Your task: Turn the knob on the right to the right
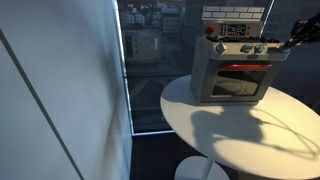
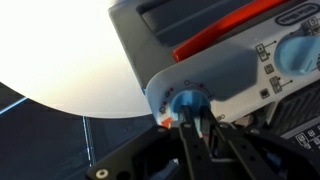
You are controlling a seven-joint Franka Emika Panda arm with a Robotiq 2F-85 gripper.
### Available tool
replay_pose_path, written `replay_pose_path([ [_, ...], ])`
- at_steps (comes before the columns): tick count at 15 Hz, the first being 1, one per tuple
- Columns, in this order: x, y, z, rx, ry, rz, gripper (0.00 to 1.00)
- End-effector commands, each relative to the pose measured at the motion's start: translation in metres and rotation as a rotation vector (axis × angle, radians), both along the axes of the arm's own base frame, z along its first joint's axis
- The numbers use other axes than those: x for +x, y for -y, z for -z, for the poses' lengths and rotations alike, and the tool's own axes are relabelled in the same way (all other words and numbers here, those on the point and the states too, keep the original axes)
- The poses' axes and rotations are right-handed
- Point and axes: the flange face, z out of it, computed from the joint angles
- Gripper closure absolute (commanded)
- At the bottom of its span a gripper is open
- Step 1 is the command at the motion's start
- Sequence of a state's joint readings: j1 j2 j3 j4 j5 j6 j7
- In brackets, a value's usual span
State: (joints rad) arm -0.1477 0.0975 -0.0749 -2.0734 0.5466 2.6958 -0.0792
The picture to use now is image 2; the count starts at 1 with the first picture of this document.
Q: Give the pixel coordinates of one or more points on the grey toy oven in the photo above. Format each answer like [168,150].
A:
[213,63]

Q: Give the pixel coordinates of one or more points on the blue oven knob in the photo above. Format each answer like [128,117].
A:
[298,55]
[190,98]

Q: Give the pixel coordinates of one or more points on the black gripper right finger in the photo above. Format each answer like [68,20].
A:
[240,156]

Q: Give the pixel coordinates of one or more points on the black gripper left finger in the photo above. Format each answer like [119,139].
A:
[196,156]

